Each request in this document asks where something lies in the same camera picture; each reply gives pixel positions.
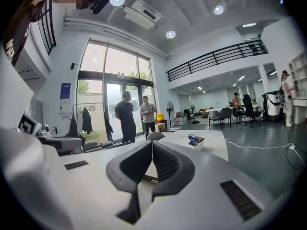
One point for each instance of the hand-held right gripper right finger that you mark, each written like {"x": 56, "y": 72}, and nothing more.
{"x": 184, "y": 174}

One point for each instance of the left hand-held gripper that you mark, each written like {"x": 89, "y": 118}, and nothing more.
{"x": 28, "y": 124}

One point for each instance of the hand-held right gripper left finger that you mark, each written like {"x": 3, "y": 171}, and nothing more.
{"x": 124, "y": 176}

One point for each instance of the brown cardboard box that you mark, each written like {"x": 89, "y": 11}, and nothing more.
{"x": 160, "y": 126}

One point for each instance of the yellow box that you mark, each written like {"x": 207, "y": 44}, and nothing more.
{"x": 160, "y": 117}

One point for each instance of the white plastic container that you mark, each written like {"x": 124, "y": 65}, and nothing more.
{"x": 197, "y": 145}

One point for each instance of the blue scissors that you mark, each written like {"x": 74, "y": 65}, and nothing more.
{"x": 192, "y": 137}

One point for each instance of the grey rounded chair back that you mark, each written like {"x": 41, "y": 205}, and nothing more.
{"x": 156, "y": 136}

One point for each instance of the metal clothes rack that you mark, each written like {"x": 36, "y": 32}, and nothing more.
{"x": 79, "y": 105}

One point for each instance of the black hanging garment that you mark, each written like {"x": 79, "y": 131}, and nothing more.
{"x": 87, "y": 122}

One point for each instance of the small black standing fan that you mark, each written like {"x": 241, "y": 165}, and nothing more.
{"x": 192, "y": 107}

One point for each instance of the large black standing fan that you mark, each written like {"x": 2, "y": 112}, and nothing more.
{"x": 170, "y": 108}

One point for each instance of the long white table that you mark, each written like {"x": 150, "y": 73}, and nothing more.
{"x": 216, "y": 109}

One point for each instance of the dark grey chair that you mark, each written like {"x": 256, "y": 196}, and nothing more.
{"x": 226, "y": 114}

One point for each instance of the person's dark printed shirt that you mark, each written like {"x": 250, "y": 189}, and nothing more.
{"x": 16, "y": 32}

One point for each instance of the black office chair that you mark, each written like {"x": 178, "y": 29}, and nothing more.
{"x": 248, "y": 104}

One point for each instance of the short black balcony railing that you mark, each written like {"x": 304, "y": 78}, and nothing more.
{"x": 49, "y": 27}

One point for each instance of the glass entrance door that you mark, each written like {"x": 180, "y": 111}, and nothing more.
{"x": 112, "y": 63}

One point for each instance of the white and black robot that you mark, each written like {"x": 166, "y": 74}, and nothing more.
{"x": 273, "y": 106}

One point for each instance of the white power strip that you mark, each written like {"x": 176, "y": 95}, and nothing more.
{"x": 292, "y": 146}

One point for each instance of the long black balcony railing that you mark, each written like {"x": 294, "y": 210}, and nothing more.
{"x": 216, "y": 56}

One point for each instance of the white ceiling pipes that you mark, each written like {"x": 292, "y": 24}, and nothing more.
{"x": 115, "y": 30}

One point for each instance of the white ceiling air conditioner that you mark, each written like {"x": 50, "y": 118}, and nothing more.
{"x": 144, "y": 12}

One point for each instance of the blue wall poster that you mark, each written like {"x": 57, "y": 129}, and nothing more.
{"x": 65, "y": 90}

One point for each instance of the black head-worn camera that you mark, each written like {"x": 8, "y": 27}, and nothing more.
{"x": 100, "y": 4}

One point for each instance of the white wall shelf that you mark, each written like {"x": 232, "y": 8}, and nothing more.
{"x": 301, "y": 85}

